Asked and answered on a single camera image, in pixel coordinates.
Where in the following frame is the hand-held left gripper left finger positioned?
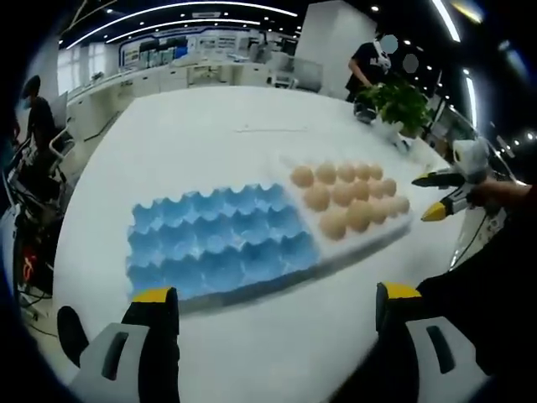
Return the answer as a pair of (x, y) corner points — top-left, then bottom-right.
(69, 287), (181, 403)

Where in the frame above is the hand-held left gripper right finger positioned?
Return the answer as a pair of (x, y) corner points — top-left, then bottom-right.
(375, 281), (492, 403)

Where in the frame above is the group of tan eggs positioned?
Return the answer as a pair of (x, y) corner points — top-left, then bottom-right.
(289, 162), (411, 241)

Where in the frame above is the blue egg tray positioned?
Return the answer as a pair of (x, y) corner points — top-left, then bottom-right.
(125, 182), (316, 301)

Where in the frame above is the white tray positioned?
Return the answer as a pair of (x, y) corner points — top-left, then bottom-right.
(178, 155), (415, 316)

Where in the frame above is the person's right hand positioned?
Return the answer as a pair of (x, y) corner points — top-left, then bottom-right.
(472, 178), (532, 207)

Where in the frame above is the green potted plant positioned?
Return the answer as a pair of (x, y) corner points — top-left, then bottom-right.
(356, 79), (434, 149)

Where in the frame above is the black shoe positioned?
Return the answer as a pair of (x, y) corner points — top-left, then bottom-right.
(56, 305), (90, 369)

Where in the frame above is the white table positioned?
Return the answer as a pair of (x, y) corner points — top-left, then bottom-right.
(52, 86), (517, 403)

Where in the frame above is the office chair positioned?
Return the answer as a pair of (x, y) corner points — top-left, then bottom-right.
(46, 124), (77, 173)

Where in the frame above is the row of white desks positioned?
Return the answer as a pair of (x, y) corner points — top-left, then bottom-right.
(65, 58), (274, 142)

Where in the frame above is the tangle of dark cables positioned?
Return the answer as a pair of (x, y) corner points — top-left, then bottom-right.
(3, 167), (55, 303)

